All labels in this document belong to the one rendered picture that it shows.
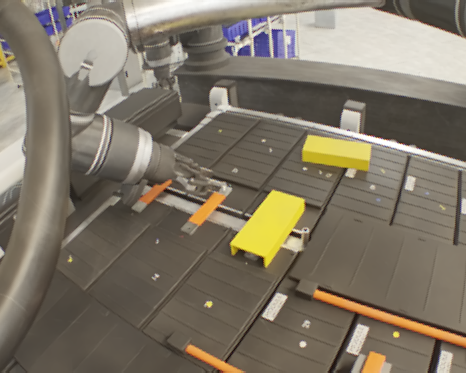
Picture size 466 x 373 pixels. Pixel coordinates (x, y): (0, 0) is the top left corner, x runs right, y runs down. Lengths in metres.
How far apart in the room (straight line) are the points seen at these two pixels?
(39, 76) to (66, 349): 0.46
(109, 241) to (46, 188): 0.54
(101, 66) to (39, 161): 0.34
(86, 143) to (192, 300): 0.30
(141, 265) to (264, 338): 0.27
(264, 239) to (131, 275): 0.25
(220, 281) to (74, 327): 0.27
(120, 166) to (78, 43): 0.22
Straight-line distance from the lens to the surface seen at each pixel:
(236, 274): 0.60
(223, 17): 0.71
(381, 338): 0.54
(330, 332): 0.54
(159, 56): 1.47
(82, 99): 0.53
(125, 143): 0.59
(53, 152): 0.20
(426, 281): 0.62
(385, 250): 0.64
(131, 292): 0.62
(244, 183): 0.78
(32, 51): 0.25
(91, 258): 0.71
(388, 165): 0.86
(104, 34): 0.50
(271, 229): 0.64
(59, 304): 0.66
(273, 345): 0.52
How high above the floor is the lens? 1.48
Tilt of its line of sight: 38 degrees down
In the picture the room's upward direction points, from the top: 8 degrees counter-clockwise
